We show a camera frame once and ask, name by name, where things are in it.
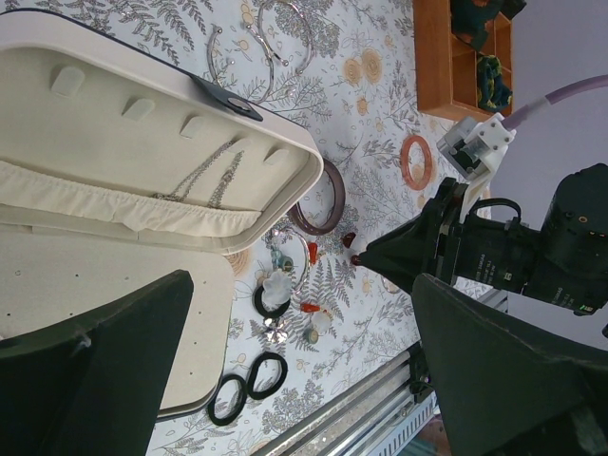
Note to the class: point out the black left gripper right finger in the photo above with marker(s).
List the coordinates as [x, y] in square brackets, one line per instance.
[506, 387]

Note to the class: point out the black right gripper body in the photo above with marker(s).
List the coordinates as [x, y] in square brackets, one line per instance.
[564, 263]

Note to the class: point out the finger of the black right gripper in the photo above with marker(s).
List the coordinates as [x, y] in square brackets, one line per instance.
[406, 252]

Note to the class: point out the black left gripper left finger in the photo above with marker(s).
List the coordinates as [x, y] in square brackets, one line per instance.
[93, 384]

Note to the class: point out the orange bangle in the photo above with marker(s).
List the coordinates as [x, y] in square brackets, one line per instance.
[410, 181]

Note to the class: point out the cream navy jewelry box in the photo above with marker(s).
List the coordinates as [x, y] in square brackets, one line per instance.
[117, 169]

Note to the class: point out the silver hoop bangle right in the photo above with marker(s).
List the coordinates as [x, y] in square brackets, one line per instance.
[390, 287]

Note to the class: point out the orange drop earring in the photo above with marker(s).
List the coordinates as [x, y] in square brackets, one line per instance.
[309, 308]
[316, 253]

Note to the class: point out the dark purple bangle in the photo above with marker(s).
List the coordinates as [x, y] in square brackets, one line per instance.
[339, 201]

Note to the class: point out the floral patterned tablecloth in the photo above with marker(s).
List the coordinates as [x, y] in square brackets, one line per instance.
[357, 99]

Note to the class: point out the white flower earring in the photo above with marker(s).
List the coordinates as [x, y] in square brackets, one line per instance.
[276, 290]

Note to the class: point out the silver cluster earring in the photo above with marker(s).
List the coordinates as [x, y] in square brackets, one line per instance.
[275, 330]

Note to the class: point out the dark green bangle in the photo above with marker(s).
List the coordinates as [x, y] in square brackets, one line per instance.
[263, 311]

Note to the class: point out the dark flower with blue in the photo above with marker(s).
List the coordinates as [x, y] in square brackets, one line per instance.
[493, 95]

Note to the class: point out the wooden compartment tray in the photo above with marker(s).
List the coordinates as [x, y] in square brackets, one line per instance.
[446, 67]

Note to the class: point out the dark fabric flower in tray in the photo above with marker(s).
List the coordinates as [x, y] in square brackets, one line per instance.
[470, 18]

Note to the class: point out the silver open cuff bangle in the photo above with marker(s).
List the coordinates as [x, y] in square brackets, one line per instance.
[306, 28]

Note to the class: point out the twisted silver bangle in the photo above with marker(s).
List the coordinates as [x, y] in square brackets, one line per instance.
[257, 51]

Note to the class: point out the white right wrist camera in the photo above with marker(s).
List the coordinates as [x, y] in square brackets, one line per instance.
[476, 150]

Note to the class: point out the aluminium mounting rail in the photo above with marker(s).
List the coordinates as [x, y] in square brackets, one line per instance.
[372, 397]

